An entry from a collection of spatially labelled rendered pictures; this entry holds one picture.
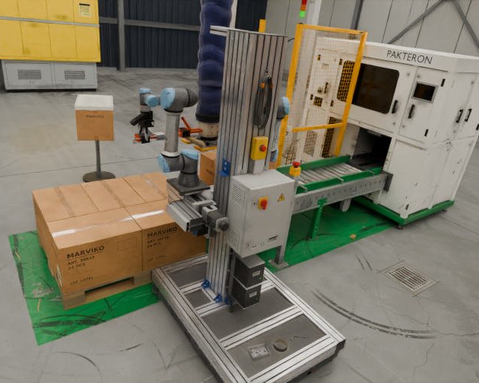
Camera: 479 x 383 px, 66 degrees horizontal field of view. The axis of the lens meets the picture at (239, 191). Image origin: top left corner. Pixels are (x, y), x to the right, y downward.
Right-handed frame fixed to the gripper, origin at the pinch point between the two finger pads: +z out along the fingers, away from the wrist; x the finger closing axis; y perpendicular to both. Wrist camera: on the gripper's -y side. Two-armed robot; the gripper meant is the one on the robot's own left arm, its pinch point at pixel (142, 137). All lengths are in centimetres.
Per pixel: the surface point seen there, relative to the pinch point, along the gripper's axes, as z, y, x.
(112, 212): 68, -16, 22
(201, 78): -41, 50, 0
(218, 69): -49, 57, -10
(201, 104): -21, 51, -1
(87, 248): 73, -49, -9
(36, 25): -18, 133, 721
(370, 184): 72, 257, -56
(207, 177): 47, 66, 3
